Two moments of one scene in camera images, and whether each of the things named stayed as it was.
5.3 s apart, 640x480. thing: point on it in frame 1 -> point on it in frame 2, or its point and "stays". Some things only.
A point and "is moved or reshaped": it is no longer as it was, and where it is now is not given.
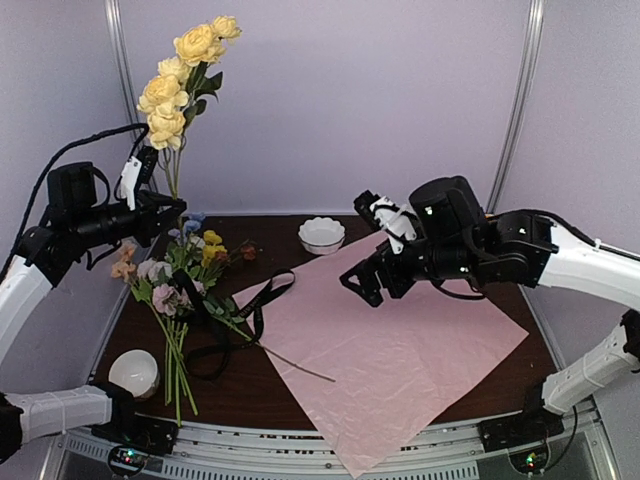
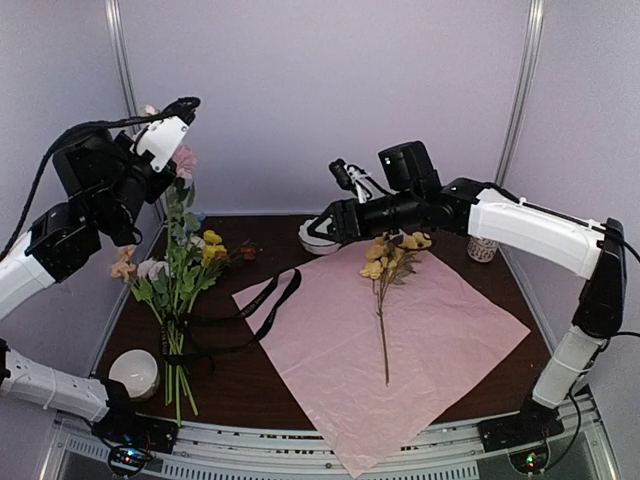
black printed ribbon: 211,361 is moved or reshaped
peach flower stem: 127,266 stays
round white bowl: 136,371 stays
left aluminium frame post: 118,27 stays
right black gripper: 382,261 -> 342,211
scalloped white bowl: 321,235 stays
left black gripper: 150,222 -> 166,177
